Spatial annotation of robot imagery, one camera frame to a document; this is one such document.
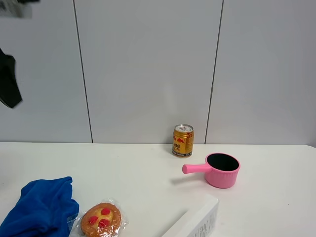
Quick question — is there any pink saucepan with handle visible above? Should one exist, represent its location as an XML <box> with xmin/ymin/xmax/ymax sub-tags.
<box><xmin>182</xmin><ymin>153</ymin><xmax>240</xmax><ymax>189</ymax></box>

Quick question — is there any wrapped fruit tart pastry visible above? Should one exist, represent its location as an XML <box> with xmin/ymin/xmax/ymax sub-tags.
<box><xmin>68</xmin><ymin>198</ymin><xmax>129</xmax><ymax>237</ymax></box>

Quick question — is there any gold energy drink can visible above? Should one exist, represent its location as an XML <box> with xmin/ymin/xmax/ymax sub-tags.
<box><xmin>172</xmin><ymin>124</ymin><xmax>194</xmax><ymax>158</ymax></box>

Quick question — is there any blue cloth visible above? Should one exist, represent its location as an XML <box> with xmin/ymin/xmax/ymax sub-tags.
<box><xmin>0</xmin><ymin>176</ymin><xmax>79</xmax><ymax>237</ymax></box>

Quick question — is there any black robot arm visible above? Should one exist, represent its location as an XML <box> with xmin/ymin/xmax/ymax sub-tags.
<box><xmin>0</xmin><ymin>50</ymin><xmax>23</xmax><ymax>109</ymax></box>

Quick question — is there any white cardboard box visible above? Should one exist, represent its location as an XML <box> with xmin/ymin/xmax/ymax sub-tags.
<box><xmin>163</xmin><ymin>195</ymin><xmax>219</xmax><ymax>237</ymax></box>

